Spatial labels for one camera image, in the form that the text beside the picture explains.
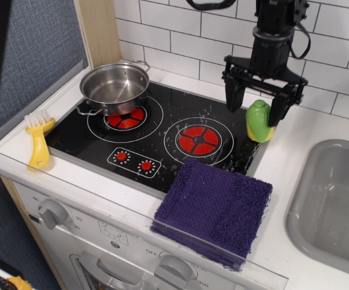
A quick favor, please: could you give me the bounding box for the grey oven door handle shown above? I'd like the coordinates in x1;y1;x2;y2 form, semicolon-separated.
74;251;163;289

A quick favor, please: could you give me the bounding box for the clear acrylic guard panel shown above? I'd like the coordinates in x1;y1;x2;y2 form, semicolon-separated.
0;144;288;289

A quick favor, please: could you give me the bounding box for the stainless steel pot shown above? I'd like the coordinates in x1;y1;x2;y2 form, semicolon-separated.
76;60;151;116

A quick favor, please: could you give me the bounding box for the yellow dish brush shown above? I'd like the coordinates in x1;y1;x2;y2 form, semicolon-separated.
24;110;56;169

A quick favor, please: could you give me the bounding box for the grey oven knob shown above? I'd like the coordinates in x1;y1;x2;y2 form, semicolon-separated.
154;255;193;289

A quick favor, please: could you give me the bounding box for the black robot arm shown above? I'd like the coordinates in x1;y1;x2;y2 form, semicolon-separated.
223;1;309;127

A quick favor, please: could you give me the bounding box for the white toy oven front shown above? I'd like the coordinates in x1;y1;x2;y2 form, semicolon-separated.
14;183;231;289

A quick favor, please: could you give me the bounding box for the purple folded towel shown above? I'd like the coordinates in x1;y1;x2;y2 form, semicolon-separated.
151;159;273;269

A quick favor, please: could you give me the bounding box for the grey sink basin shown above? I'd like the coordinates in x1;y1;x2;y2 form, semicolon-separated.
285;139;349;274

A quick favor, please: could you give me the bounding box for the grey timer knob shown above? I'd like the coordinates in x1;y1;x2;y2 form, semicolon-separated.
38;199;68;230

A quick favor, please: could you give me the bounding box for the black braided cable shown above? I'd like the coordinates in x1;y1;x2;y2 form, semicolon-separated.
186;0;237;10

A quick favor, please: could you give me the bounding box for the black toy stove top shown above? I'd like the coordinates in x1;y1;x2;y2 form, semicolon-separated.
46;83;267;198

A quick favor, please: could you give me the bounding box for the green yellow toy corn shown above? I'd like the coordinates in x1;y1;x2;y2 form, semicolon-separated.
246;100;275;143

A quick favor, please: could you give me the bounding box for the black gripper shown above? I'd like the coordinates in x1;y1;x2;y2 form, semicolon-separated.
223;27;308;127

